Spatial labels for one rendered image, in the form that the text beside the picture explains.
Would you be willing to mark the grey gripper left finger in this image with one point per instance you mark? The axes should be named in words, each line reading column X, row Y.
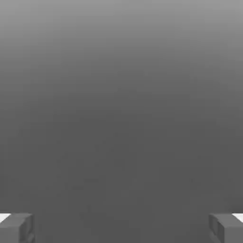
column 15, row 227

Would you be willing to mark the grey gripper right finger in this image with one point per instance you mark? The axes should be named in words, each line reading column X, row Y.
column 227, row 227

